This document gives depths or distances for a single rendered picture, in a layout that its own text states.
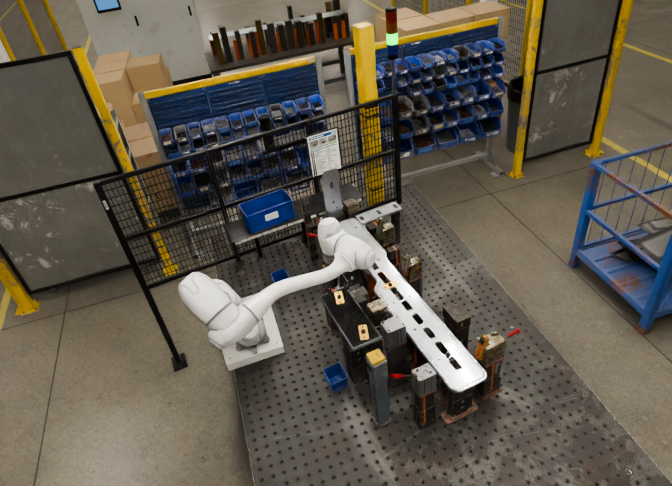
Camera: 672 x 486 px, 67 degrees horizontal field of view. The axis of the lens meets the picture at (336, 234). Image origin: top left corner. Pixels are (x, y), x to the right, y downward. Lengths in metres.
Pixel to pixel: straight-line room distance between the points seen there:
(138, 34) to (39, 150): 4.86
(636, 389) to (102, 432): 3.40
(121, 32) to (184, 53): 0.94
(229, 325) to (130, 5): 7.22
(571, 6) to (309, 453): 4.09
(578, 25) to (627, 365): 2.89
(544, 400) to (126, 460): 2.48
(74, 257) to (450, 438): 3.40
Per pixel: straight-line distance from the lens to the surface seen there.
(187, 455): 3.53
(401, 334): 2.39
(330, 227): 2.12
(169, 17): 8.81
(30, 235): 4.68
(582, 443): 2.61
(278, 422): 2.63
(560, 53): 5.19
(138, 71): 6.78
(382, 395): 2.37
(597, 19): 5.33
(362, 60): 3.27
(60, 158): 4.29
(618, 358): 3.90
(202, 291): 2.01
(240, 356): 2.83
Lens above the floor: 2.86
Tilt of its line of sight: 37 degrees down
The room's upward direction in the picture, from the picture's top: 8 degrees counter-clockwise
